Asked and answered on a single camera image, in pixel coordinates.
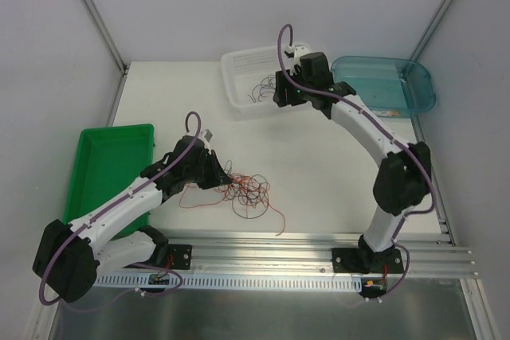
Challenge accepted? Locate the purple thin wire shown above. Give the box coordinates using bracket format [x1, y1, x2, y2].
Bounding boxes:
[247, 75, 278, 104]

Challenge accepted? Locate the orange wire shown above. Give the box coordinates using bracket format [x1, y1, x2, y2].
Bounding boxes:
[178, 172, 288, 236]

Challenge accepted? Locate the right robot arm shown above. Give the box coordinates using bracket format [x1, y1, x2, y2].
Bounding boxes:
[273, 46, 434, 274]

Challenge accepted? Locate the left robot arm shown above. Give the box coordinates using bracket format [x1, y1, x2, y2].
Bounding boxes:
[33, 130, 231, 305]

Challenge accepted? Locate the white perforated basket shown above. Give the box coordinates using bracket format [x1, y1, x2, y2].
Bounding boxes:
[221, 41, 328, 120]

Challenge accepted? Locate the green plastic tray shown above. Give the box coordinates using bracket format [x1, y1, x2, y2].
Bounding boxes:
[62, 123, 155, 224]

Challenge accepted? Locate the teal transparent container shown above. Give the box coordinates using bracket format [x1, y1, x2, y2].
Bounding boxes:
[331, 56, 436, 118]

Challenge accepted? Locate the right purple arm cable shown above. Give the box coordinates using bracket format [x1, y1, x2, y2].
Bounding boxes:
[277, 23, 437, 307]

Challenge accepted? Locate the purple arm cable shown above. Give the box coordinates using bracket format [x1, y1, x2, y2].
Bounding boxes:
[277, 23, 437, 307]
[38, 111, 202, 312]

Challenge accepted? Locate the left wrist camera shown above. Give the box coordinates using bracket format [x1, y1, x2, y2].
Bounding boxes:
[199, 129, 213, 146]

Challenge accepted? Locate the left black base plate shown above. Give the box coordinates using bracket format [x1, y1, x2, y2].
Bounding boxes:
[165, 244, 193, 270]

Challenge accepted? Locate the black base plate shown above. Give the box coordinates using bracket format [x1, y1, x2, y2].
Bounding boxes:
[331, 247, 404, 275]
[165, 244, 193, 270]

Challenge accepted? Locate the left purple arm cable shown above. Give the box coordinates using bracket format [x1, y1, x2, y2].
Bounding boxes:
[38, 111, 202, 312]

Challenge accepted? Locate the white slotted cable duct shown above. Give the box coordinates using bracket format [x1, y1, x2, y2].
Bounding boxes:
[95, 272, 362, 293]

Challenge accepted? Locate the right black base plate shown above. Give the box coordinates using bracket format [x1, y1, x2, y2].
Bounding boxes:
[331, 247, 404, 275]

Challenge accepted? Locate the aluminium mounting rail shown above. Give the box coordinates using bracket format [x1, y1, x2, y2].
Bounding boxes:
[48, 229, 478, 279]

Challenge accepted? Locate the right aluminium frame post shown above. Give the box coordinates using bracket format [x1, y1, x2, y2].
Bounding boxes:
[409, 0, 455, 61]

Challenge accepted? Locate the aluminium frame post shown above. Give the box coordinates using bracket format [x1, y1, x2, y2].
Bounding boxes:
[80, 0, 128, 74]
[409, 0, 455, 61]

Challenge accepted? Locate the left aluminium frame post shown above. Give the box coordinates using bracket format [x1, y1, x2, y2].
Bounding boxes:
[80, 0, 128, 74]

